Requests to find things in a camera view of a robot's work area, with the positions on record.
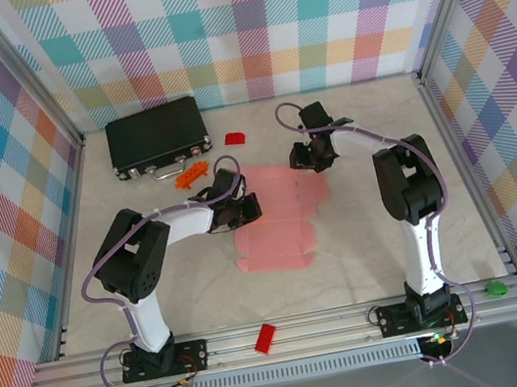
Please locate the pink paper box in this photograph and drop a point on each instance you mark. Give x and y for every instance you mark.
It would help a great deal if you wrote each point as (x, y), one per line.
(277, 245)

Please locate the red rectangular brick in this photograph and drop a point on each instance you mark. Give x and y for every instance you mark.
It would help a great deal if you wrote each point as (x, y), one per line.
(265, 339)

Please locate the black hard case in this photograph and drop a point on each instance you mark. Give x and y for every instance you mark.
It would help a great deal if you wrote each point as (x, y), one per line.
(154, 131)

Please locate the green toy block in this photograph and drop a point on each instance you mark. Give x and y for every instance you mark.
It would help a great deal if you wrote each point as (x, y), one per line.
(496, 288)

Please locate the right small connector board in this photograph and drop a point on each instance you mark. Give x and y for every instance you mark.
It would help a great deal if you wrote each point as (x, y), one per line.
(437, 340)

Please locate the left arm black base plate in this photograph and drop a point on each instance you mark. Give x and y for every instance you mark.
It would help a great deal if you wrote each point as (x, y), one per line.
(194, 355)

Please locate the left aluminium frame post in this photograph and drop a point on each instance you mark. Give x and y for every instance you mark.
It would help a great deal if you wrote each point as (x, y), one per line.
(28, 78)

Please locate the right aluminium side rail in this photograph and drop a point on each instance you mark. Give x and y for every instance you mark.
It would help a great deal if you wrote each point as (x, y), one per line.
(470, 178)

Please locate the aluminium side rail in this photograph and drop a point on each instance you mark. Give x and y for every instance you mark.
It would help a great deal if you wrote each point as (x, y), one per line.
(67, 245)
(470, 178)

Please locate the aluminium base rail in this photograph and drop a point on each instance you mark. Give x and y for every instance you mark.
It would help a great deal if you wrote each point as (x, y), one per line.
(320, 327)

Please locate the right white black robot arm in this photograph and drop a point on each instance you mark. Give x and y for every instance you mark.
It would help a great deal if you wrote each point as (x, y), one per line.
(426, 260)

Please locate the orange toy brick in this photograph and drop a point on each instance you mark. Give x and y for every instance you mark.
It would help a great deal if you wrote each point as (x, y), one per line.
(191, 175)

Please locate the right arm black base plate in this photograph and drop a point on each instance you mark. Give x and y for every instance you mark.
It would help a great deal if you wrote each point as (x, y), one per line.
(391, 320)

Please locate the left aluminium side rail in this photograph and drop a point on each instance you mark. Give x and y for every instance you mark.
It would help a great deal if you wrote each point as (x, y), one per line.
(67, 245)

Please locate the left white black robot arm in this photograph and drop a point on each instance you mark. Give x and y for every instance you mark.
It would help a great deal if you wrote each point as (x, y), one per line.
(148, 321)

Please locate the small red curved block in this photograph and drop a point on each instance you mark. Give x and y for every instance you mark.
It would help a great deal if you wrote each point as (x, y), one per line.
(235, 138)

